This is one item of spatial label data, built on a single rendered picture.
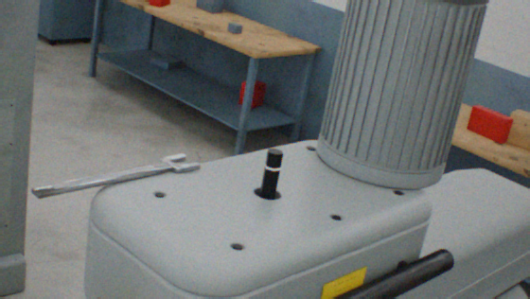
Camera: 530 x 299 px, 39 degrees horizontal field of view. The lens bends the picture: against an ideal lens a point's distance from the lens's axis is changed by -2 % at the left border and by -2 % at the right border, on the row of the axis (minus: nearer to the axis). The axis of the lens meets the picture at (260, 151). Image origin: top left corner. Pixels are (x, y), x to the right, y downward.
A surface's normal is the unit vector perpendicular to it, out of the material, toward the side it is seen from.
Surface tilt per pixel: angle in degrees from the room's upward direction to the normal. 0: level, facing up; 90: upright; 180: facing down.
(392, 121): 90
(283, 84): 90
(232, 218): 0
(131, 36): 90
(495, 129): 90
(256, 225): 0
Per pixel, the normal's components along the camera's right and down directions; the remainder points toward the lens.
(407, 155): 0.15, 0.39
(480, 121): -0.73, 0.14
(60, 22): 0.69, 0.37
